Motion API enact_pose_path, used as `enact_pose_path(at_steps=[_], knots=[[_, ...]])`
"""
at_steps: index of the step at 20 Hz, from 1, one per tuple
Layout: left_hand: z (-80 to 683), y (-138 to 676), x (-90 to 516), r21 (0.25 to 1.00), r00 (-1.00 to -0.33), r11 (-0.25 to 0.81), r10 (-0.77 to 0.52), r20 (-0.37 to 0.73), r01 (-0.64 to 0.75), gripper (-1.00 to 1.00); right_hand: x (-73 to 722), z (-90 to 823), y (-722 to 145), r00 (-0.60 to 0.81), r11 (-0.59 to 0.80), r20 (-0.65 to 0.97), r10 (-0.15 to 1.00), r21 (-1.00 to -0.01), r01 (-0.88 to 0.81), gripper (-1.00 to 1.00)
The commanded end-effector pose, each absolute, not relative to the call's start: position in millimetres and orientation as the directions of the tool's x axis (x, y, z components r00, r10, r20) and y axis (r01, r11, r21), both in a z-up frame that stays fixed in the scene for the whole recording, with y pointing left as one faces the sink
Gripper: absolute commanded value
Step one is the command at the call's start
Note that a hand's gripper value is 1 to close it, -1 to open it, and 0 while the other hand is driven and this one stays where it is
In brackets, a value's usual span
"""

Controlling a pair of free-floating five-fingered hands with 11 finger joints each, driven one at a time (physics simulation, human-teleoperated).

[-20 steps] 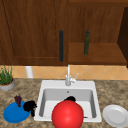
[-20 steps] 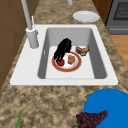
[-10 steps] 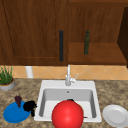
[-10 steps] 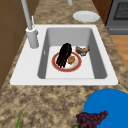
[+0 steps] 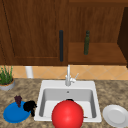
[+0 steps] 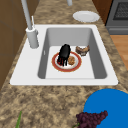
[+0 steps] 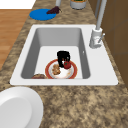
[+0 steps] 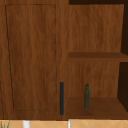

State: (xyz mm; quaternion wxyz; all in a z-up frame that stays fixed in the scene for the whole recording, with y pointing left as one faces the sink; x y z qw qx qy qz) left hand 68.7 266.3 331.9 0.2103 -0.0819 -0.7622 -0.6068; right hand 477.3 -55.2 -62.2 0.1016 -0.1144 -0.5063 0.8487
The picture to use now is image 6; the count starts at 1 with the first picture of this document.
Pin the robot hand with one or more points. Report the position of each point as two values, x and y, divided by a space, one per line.
64 52

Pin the small brown round food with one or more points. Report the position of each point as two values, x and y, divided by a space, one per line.
71 60

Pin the red rimmed white plate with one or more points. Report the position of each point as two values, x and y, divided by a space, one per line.
73 64

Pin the brown and white pastry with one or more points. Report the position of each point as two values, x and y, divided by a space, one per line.
82 50

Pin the white sink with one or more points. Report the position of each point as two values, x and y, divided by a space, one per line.
93 50

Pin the grey tap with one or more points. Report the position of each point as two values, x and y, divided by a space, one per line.
33 36

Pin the grey cylindrical thing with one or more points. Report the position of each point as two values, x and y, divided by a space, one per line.
69 2

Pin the blue plate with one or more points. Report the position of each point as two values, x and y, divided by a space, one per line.
108 106

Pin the purple grape bunch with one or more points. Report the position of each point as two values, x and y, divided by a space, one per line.
89 119

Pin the green vegetable stalk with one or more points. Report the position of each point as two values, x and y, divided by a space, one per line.
19 120

